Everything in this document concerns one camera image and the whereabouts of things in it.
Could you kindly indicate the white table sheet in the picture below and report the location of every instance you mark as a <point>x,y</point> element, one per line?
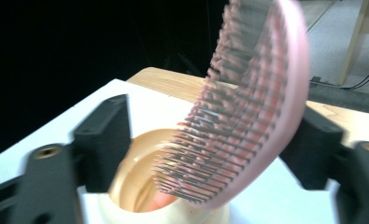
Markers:
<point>154,109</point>

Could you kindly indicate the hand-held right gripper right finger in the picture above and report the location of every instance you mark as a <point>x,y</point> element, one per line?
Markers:
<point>322,149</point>

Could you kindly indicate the pink hairbrush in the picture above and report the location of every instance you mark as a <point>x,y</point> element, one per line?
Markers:
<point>250,109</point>

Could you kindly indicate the cream ribbed cup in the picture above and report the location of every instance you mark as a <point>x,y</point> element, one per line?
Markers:
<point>132,186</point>

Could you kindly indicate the wooden table leg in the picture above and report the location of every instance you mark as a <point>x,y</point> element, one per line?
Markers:
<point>356,37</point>

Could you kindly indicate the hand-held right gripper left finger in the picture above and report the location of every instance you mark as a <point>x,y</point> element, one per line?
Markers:
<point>101,140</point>

